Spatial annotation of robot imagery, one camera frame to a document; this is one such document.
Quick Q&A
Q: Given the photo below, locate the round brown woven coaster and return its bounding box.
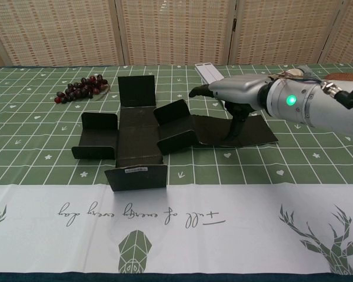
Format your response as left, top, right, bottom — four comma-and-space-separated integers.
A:
323, 72, 353, 83

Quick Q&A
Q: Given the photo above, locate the dark red grape bunch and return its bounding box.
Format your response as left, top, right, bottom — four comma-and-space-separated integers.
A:
53, 75, 109, 105

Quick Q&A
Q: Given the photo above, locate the black foldable cardboard box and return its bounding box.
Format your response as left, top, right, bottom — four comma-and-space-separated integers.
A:
71, 75, 279, 192

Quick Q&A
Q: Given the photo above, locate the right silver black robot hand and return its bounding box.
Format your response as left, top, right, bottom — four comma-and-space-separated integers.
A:
188, 73, 276, 141

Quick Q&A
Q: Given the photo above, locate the white folding stand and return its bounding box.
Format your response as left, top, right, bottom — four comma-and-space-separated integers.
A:
194, 62, 225, 85

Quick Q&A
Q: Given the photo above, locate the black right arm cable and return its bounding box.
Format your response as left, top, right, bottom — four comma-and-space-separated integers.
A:
322, 79, 353, 111

